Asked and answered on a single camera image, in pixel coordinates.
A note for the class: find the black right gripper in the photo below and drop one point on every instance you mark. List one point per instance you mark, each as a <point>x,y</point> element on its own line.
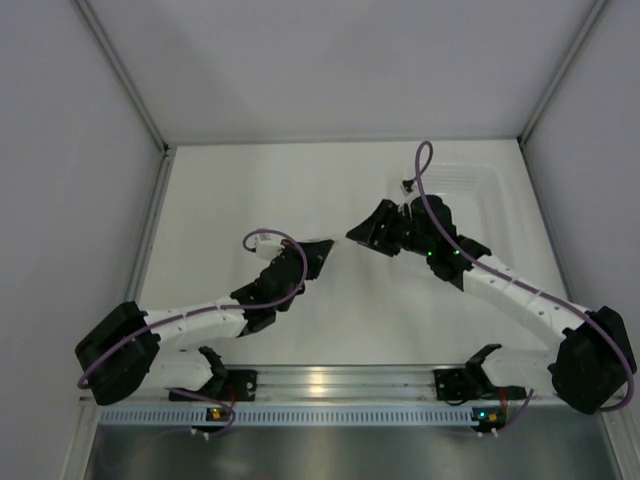
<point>373,234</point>

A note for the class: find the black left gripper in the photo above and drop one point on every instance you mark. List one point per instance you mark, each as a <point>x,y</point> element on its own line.
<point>317,253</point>

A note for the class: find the clear zip top bag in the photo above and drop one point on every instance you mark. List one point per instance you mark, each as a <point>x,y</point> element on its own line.
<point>336,239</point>

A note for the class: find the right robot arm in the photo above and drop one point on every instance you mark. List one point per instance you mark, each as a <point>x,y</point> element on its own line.
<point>586,357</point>

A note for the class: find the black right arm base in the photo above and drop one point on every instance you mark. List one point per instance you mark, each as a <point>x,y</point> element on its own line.
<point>458,385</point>

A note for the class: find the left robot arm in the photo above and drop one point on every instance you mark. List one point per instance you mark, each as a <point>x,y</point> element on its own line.
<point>133,351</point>

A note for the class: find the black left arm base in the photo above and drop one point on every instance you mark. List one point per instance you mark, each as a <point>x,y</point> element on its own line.
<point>239,385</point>

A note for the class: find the white perforated plastic basket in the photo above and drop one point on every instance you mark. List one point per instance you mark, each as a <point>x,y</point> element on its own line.
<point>476,196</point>

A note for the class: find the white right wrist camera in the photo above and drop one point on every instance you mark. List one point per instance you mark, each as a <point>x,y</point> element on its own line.
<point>407,187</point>

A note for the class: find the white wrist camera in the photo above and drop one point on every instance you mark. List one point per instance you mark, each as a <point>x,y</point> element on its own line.
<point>265,245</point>
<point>407,187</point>

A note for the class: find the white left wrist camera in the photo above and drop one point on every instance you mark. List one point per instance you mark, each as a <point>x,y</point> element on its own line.
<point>265,245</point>

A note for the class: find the aluminium mounting rail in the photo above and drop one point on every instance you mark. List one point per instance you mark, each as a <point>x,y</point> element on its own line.
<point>275,383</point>

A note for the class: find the white slotted cable duct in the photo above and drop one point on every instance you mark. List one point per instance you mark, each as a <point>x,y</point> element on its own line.
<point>251,415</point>

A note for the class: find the aluminium frame post right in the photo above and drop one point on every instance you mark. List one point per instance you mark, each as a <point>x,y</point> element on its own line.
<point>577,42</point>

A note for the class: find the aluminium frame post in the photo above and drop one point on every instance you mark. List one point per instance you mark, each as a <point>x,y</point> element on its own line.
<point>109,51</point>
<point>577,42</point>

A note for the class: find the aluminium frame post left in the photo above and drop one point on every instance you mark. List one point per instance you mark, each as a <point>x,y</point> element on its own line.
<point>109,51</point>

